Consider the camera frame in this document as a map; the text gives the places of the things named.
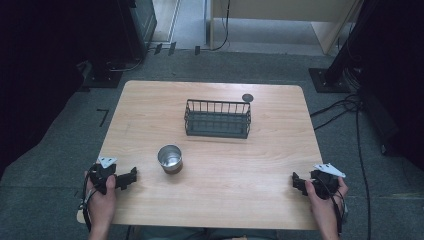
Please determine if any dark cabinet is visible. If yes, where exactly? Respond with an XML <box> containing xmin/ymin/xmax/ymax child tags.
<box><xmin>116</xmin><ymin>0</ymin><xmax>158</xmax><ymax>62</ymax></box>

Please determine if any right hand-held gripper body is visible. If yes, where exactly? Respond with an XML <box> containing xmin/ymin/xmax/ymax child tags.
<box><xmin>309</xmin><ymin>162</ymin><xmax>347</xmax><ymax>201</ymax></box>

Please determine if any black wire basket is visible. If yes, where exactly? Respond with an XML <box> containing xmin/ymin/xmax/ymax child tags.
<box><xmin>183</xmin><ymin>98</ymin><xmax>252</xmax><ymax>140</ymax></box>

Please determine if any thin black hanging cable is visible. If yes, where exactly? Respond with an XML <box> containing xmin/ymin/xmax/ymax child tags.
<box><xmin>210</xmin><ymin>0</ymin><xmax>232</xmax><ymax>52</ymax></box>

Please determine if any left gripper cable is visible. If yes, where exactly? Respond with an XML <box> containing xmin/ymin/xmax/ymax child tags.
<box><xmin>77</xmin><ymin>171</ymin><xmax>98</xmax><ymax>233</ymax></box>

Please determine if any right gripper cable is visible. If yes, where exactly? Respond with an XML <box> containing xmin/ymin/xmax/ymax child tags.
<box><xmin>316</xmin><ymin>176</ymin><xmax>348</xmax><ymax>236</ymax></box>

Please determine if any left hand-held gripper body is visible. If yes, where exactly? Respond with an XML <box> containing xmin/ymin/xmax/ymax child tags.
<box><xmin>87</xmin><ymin>156</ymin><xmax>118</xmax><ymax>196</ymax></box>

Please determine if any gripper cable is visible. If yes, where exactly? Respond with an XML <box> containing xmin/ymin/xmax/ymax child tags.
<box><xmin>77</xmin><ymin>171</ymin><xmax>98</xmax><ymax>233</ymax></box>
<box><xmin>316</xmin><ymin>176</ymin><xmax>348</xmax><ymax>236</ymax></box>

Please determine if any black stand with square base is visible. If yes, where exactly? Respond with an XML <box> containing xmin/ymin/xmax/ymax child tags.
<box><xmin>77</xmin><ymin>58</ymin><xmax>144</xmax><ymax>93</ymax></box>
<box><xmin>308</xmin><ymin>0</ymin><xmax>378</xmax><ymax>94</ymax></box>

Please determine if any long black floor cable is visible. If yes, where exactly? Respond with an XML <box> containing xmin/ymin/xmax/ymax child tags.
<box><xmin>353</xmin><ymin>99</ymin><xmax>373</xmax><ymax>240</ymax></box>

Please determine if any light wooden desk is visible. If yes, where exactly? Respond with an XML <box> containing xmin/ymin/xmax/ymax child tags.
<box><xmin>209</xmin><ymin>0</ymin><xmax>365</xmax><ymax>56</ymax></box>

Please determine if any black curtain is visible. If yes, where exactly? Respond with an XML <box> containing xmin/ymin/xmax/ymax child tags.
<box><xmin>346</xmin><ymin>0</ymin><xmax>424</xmax><ymax>172</ymax></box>
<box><xmin>0</xmin><ymin>0</ymin><xmax>134</xmax><ymax>181</ymax></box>

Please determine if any person's left hand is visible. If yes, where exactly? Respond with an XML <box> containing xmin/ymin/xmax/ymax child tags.
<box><xmin>84</xmin><ymin>170</ymin><xmax>118</xmax><ymax>231</ymax></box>

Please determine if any metal cup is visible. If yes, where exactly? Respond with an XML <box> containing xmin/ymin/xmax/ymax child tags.
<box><xmin>157</xmin><ymin>144</ymin><xmax>184</xmax><ymax>175</ymax></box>

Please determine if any person's right hand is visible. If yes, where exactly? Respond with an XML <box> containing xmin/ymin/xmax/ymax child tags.
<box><xmin>304</xmin><ymin>176</ymin><xmax>350</xmax><ymax>231</ymax></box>

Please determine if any bundle of black floor cables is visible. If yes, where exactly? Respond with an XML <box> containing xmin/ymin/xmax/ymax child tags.
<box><xmin>309</xmin><ymin>66</ymin><xmax>366</xmax><ymax>132</ymax></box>

